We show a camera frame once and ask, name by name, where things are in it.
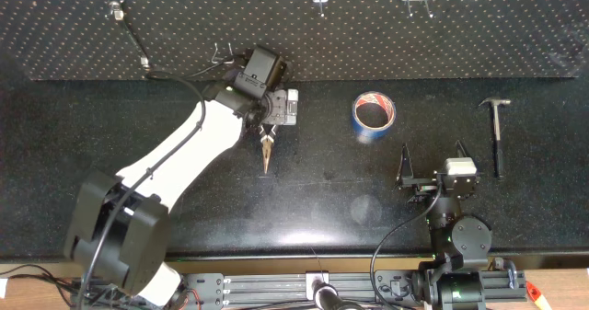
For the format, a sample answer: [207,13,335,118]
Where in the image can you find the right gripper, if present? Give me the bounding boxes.
[395,139,482,204]

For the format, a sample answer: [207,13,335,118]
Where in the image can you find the hammer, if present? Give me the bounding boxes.
[477,97,512,181]

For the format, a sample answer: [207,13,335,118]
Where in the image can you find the roll of blue tape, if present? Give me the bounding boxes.
[351,90,398,142]

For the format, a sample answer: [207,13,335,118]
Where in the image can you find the pliers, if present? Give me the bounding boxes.
[257,123,279,176]

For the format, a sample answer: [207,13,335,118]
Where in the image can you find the wrench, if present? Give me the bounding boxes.
[109,2,153,71]

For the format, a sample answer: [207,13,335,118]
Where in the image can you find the black pegboard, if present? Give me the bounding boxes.
[0,0,589,82]

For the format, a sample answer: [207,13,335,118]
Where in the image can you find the red and white object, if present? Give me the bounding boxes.
[525,281,553,310]

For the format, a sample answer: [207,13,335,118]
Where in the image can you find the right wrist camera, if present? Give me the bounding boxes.
[443,156,479,178]

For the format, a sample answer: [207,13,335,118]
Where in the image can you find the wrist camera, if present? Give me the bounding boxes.
[443,156,479,178]
[265,87,299,127]

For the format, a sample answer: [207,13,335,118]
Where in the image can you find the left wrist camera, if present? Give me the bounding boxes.
[265,87,299,127]

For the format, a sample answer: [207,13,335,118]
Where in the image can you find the mounting rail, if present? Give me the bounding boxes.
[68,258,528,310]

